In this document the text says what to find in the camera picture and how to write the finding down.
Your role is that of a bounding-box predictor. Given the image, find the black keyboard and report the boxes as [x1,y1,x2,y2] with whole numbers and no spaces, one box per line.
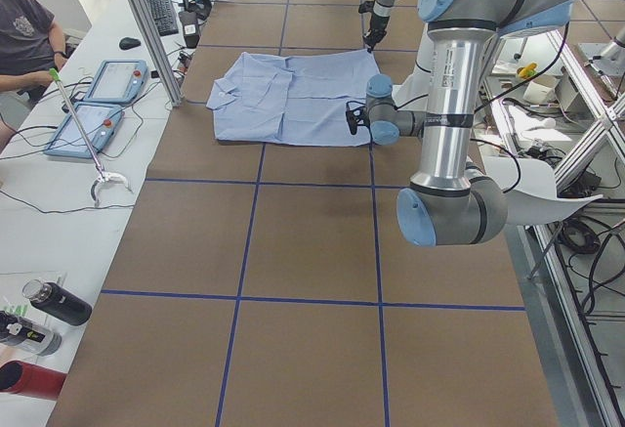
[146,0,179,36]

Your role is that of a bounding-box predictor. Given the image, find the grey box with label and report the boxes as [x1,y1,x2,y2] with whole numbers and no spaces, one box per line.
[178,11,200,49]

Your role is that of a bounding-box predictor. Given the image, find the seated person grey shirt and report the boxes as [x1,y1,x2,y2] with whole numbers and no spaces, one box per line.
[0,0,70,154]

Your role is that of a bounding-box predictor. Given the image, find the lower blue teach pendant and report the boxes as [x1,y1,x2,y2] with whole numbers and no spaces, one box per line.
[44,103,124,158]

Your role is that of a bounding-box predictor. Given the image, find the light blue striped shirt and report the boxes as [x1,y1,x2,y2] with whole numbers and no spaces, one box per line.
[207,49,379,147]

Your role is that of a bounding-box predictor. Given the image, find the reacher grabber tool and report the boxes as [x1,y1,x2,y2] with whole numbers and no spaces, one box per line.
[49,68,132,208]

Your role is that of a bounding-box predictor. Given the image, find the red cylinder tube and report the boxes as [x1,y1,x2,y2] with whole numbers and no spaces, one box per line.
[1,361,66,401]

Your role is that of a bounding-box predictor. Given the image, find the black computer mouse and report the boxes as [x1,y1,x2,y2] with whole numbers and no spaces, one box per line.
[118,37,142,51]

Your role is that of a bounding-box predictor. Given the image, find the grey labelled bottle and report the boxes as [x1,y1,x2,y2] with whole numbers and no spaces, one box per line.
[1,311,63,356]

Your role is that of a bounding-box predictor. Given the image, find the aluminium frame post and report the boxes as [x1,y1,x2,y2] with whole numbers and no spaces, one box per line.
[128,0,183,107]

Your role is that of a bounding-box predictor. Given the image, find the black water bottle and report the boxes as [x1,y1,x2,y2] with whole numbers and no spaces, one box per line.
[22,279,92,326]

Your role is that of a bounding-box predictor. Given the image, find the upper blue teach pendant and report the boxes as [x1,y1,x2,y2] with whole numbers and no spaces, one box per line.
[83,60,149,106]

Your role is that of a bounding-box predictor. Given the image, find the blue teach pendant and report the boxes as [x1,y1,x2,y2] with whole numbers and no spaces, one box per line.
[44,103,124,158]
[83,60,149,106]

